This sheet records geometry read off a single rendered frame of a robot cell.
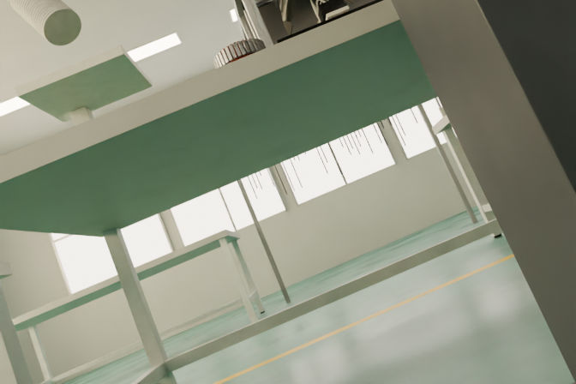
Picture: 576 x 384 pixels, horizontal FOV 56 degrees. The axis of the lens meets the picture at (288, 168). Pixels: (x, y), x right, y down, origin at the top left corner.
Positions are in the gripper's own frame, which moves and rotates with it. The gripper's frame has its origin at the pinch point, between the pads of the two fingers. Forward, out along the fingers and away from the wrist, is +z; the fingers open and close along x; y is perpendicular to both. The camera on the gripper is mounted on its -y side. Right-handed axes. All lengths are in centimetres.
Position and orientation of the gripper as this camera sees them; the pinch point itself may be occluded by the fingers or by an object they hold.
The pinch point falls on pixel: (321, 21)
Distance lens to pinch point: 120.6
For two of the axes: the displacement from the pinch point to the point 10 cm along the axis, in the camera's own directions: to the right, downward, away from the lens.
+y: -0.1, 1.3, -9.9
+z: 4.5, 8.9, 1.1
